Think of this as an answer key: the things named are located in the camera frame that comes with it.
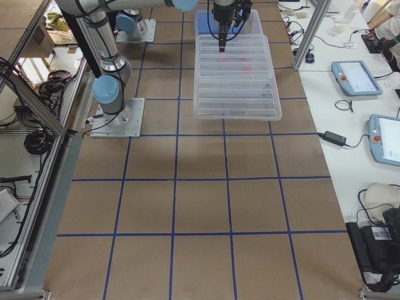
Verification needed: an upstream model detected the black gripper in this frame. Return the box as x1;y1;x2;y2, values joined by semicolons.
213;0;252;52

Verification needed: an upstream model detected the clear plastic box lid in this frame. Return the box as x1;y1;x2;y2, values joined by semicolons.
193;34;283;121

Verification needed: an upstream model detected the clear plastic storage box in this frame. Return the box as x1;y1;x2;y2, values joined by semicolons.
194;9;263;36

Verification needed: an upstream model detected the blue teach pendant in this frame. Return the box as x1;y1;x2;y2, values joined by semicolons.
331;60;383;96
367;114;399;166

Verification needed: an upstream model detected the black power adapter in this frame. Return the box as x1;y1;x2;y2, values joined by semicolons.
317;131;346;147

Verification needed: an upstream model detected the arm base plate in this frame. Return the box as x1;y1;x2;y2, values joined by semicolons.
116;18;156;44
89;98;145;138

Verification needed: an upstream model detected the aluminium frame post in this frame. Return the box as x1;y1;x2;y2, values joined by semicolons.
292;0;331;71

